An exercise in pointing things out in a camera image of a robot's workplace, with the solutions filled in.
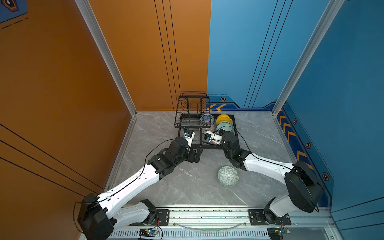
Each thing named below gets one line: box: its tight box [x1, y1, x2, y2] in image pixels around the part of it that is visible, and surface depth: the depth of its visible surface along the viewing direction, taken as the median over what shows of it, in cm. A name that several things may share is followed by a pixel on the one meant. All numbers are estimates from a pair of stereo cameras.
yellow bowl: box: [216, 114, 232, 125], surface depth 107 cm
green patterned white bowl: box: [217, 165, 239, 187], surface depth 87 cm
